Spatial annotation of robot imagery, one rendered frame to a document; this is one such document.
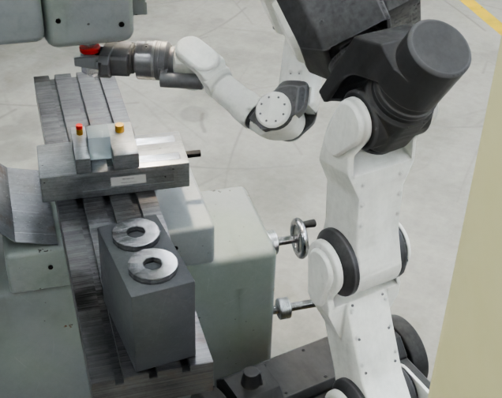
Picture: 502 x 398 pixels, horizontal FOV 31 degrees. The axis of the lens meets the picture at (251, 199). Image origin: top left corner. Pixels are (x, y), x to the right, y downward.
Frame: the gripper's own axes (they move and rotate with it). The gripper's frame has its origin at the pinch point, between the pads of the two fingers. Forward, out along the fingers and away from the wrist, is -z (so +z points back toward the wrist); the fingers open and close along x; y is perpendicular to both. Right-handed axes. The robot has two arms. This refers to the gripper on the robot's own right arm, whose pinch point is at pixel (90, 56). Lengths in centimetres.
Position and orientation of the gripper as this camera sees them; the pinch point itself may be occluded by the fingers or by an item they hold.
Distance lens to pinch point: 208.7
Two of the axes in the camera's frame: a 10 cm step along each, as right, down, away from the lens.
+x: -1.0, 5.7, -8.2
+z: 9.9, 0.7, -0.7
